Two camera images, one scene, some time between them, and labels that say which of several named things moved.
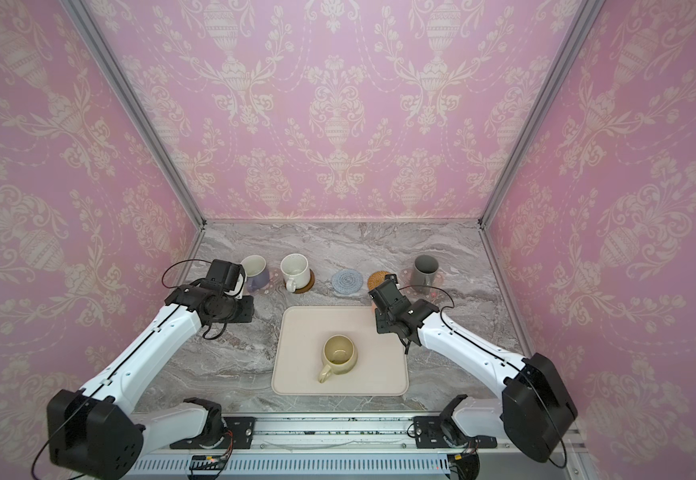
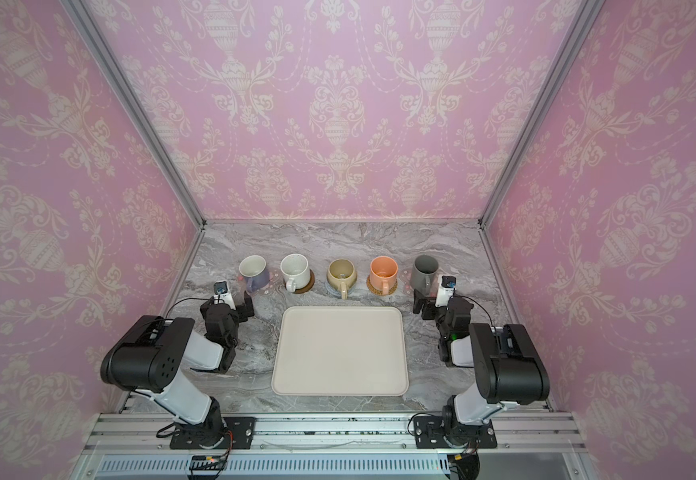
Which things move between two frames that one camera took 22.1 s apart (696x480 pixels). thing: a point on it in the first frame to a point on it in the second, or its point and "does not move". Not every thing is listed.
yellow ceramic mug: (339, 353) to (342, 274)
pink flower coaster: (437, 293) does not move
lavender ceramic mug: (257, 274) does not move
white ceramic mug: (295, 268) does not move
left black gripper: (249, 310) to (241, 314)
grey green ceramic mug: (423, 273) does not move
